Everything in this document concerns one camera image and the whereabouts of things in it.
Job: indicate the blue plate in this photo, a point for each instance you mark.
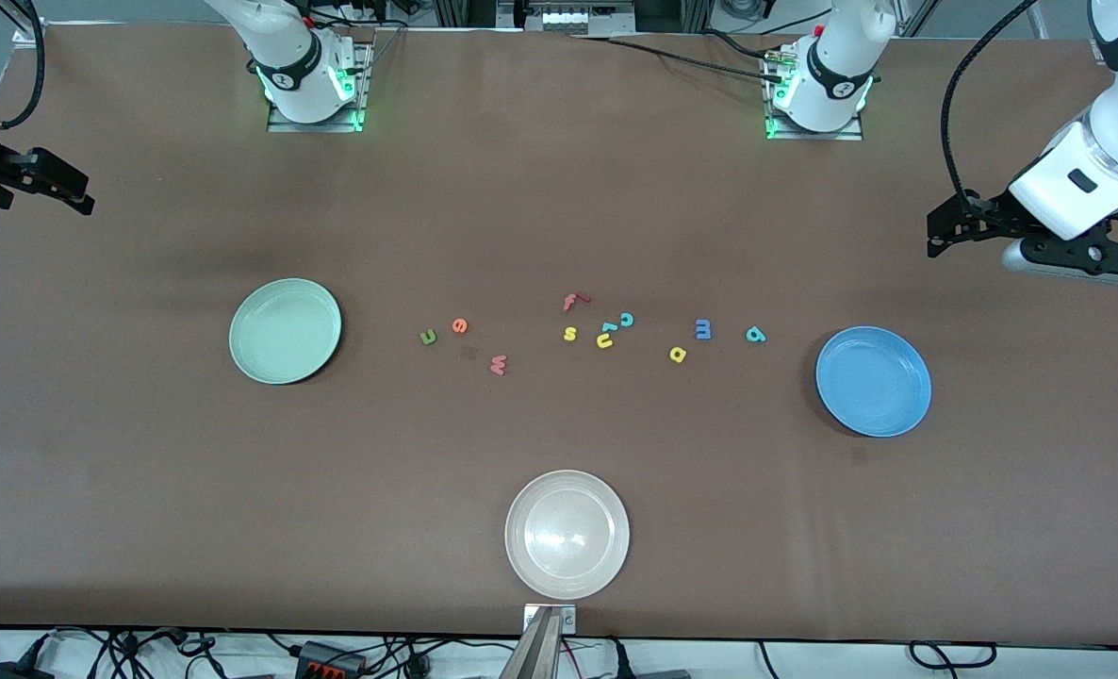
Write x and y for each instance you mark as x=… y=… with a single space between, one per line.
x=873 y=381

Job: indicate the aluminium corner post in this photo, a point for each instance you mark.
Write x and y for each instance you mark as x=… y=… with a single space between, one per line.
x=29 y=24

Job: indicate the beige plate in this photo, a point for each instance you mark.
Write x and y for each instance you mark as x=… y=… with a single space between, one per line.
x=567 y=535

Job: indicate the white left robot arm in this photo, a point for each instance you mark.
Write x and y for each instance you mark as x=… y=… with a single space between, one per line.
x=1115 y=141

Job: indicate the black orange power strip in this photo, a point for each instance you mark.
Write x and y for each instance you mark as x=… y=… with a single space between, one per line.
x=331 y=658

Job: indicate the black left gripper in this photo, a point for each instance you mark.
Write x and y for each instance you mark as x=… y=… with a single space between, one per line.
x=991 y=211

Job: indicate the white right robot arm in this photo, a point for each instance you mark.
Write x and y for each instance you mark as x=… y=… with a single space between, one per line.
x=286 y=57

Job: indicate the aluminium camera pole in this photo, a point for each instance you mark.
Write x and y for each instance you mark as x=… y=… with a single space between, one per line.
x=535 y=655

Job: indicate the red foam letter f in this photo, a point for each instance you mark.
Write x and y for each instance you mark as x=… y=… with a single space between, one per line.
x=570 y=302

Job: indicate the pink foam letter w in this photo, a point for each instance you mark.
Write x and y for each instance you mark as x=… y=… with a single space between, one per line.
x=498 y=365

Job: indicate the silver control box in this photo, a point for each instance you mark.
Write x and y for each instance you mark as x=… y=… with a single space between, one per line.
x=567 y=14

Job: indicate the blue foam letter m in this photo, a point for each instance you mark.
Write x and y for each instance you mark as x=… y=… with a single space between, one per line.
x=702 y=329

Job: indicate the light green plate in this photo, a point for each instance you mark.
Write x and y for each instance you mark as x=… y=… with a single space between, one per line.
x=285 y=331

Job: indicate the silver camera mount bracket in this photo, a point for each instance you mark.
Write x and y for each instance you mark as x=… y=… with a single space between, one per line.
x=531 y=618

